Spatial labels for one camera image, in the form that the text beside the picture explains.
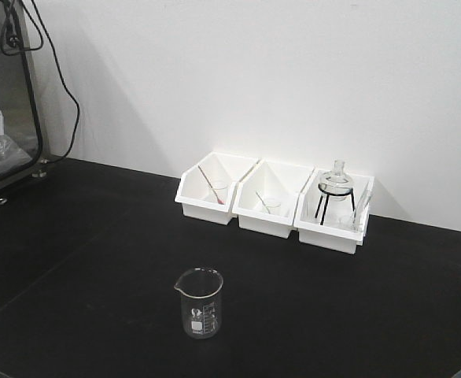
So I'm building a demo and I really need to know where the white storage bin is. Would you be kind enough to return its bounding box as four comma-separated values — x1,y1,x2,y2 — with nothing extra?
233,160,314,239
175,152,259,224
293,169,374,254

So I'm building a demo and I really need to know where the round-bottom glass flask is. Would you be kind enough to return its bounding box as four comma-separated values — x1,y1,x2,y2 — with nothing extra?
319,160,354,202

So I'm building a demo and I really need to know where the clear glass beaker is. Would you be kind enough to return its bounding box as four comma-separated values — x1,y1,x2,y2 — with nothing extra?
174,267,223,339

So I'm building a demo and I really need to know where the small glass beaker middle bin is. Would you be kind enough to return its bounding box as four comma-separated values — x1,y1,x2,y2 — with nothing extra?
262,198,281,215

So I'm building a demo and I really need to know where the glass-door cabinet with black frame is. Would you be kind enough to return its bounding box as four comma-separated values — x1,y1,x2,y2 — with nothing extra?
0,1,58,189

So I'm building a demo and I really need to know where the glass tubes right bin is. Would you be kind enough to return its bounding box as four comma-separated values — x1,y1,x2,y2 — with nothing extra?
350,189,371,232

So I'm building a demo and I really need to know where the small glass beaker bin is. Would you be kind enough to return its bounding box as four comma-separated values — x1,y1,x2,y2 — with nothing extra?
208,180,227,203
262,198,281,215

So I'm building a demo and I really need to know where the thin rod middle bin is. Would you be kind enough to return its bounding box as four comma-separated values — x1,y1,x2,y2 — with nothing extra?
255,191,271,214

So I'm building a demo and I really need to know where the white left storage bin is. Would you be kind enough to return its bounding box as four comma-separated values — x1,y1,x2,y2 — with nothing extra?
175,152,259,224

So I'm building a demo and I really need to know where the white middle storage bin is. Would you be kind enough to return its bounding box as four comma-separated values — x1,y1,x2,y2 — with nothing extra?
233,160,314,239

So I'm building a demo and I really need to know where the black metal tripod stand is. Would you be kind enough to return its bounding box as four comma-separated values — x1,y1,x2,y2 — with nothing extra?
314,183,356,227

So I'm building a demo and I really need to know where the small glass beaker left bin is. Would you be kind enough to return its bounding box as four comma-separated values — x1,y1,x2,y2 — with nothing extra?
208,180,227,203

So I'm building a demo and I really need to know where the white right storage bin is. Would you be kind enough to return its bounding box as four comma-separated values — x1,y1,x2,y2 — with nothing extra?
293,169,374,254

